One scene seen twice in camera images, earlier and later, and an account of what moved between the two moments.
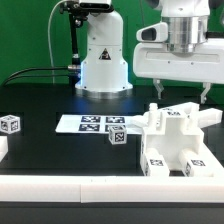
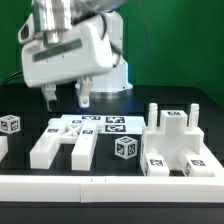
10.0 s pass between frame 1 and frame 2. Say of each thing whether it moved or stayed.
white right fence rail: stayed
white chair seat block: stayed
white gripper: moved
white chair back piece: moved
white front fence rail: stayed
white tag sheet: stayed
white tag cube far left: stayed
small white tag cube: moved
